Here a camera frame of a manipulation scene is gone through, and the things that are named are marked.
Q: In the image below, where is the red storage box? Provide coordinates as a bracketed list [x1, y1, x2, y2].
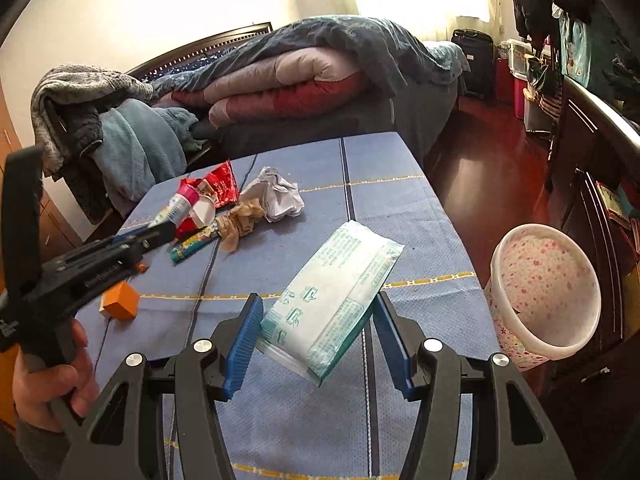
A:
[495, 58, 527, 119]

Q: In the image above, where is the dark puffer jacket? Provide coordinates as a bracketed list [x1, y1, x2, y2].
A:
[54, 102, 103, 179]

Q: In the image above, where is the orange cube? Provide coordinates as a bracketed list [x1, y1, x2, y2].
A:
[99, 282, 140, 322]

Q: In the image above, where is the dark wooden dresser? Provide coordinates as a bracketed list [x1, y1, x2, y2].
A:
[544, 77, 639, 400]

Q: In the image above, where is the white tube pink cap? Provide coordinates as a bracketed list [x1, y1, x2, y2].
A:
[149, 183, 200, 228]

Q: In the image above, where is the red snack wrapper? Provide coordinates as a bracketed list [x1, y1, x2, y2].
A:
[180, 160, 240, 209]

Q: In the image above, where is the pile of dark clothes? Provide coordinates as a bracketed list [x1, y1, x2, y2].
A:
[603, 53, 640, 124]

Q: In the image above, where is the colourful candy tube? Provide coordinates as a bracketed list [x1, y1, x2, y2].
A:
[169, 224, 219, 263]

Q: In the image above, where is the pink floral trash bin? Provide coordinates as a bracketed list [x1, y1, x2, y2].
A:
[485, 223, 602, 372]

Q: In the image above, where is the brown tissue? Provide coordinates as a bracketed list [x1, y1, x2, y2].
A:
[216, 198, 265, 252]

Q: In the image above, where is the person's left hand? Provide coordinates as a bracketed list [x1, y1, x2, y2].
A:
[12, 320, 100, 434]

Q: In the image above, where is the white paper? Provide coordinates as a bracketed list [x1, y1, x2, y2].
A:
[240, 167, 305, 223]

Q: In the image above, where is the teal hanging bag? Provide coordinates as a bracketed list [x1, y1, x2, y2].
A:
[559, 11, 591, 87]

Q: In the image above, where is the red white snack bag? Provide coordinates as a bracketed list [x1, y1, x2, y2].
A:
[176, 195, 216, 240]

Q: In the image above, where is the bed with dark headboard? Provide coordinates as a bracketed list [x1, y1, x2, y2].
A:
[129, 15, 471, 160]

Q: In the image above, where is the white storage crate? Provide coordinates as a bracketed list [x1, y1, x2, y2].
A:
[502, 39, 533, 75]

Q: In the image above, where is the white green wipes pack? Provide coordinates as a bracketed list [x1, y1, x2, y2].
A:
[256, 221, 404, 386]

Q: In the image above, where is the blue patterned duvet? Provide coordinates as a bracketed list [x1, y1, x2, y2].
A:
[151, 14, 471, 98]

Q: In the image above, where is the pink red folded quilt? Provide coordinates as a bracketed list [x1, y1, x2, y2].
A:
[160, 47, 370, 129]

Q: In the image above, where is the coat rack with clothes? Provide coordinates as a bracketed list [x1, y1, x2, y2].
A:
[513, 0, 556, 51]

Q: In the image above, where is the black suitcase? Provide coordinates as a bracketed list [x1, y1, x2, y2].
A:
[451, 29, 495, 99]

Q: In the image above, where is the blue tablecloth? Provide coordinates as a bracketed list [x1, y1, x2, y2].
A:
[79, 132, 498, 479]

